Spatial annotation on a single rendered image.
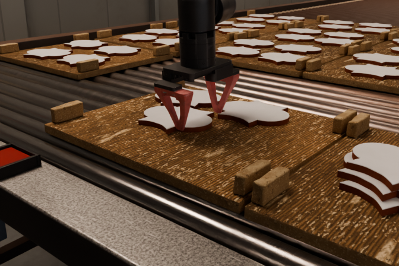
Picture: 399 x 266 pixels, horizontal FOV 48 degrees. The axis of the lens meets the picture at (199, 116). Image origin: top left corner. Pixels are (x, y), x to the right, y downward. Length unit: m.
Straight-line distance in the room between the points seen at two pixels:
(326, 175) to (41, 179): 0.38
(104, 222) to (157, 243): 0.08
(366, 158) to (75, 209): 0.36
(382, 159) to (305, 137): 0.16
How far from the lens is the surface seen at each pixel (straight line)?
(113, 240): 0.50
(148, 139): 0.70
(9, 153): 0.72
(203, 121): 0.75
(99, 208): 0.56
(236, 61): 1.27
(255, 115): 0.78
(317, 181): 0.59
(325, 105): 0.96
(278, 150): 0.67
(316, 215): 0.51
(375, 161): 0.59
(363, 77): 1.15
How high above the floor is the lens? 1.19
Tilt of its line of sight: 19 degrees down
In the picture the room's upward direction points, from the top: straight up
